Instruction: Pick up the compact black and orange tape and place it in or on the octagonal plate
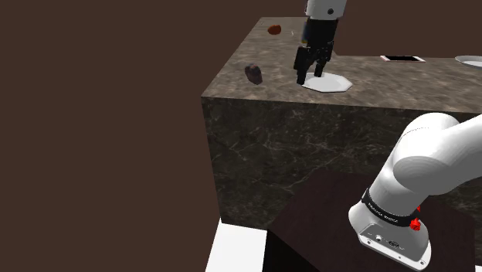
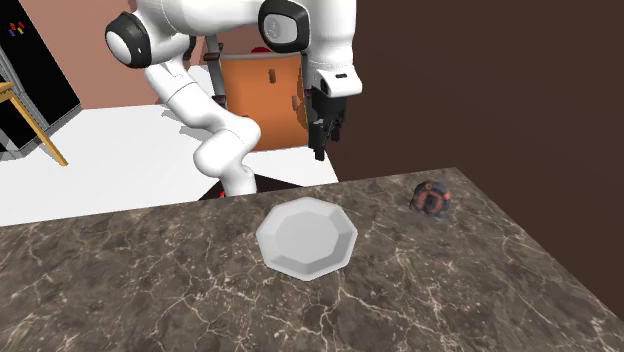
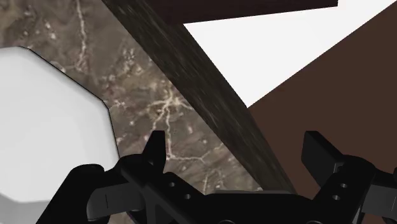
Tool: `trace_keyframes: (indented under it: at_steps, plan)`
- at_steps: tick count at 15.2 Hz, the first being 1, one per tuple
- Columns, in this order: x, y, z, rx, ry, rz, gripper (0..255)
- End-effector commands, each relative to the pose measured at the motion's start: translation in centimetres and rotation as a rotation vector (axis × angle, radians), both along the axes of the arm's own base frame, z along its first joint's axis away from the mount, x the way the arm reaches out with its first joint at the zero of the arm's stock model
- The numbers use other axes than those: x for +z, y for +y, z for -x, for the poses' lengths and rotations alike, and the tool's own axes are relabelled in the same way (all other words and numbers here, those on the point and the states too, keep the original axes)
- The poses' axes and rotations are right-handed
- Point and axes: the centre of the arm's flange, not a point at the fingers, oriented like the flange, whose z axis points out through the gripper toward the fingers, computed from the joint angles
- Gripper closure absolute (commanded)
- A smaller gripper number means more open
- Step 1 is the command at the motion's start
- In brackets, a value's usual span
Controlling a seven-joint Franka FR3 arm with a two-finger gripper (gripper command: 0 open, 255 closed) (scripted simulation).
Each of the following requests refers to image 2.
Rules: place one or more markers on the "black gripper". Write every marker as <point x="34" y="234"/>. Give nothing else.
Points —
<point x="325" y="105"/>

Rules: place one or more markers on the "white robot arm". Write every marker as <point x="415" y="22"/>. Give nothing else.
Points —
<point x="219" y="122"/>

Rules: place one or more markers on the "orange cabinet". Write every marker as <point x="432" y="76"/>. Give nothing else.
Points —
<point x="263" y="107"/>

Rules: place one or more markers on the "dark robot stand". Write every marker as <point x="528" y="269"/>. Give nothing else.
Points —
<point x="273" y="184"/>

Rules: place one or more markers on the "white octagonal plate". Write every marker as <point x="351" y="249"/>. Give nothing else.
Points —
<point x="307" y="239"/>

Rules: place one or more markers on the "dark patterned round object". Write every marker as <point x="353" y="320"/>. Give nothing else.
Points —
<point x="430" y="200"/>

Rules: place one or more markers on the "black refrigerator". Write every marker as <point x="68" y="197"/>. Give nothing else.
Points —
<point x="34" y="83"/>

